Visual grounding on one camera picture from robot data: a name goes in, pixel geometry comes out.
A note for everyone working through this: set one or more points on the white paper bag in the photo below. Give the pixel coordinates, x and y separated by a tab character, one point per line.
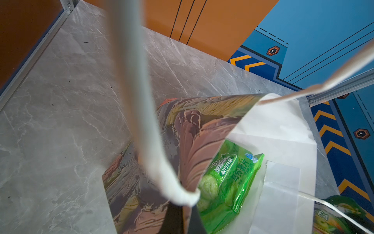
174	144

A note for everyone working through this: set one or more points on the aluminium corner post right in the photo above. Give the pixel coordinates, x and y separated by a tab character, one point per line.
353	84

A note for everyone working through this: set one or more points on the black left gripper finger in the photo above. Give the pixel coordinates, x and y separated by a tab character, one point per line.
174	221

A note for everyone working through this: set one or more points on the aluminium corner post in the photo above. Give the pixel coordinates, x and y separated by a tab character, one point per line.
69	5
353	84

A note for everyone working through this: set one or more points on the aluminium corner post left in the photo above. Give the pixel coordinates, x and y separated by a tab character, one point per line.
69	5

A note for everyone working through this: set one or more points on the large green chips bag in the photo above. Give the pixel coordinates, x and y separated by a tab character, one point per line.
225	185

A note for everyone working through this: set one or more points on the green pea snack bag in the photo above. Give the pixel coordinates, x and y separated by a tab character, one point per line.
328	221

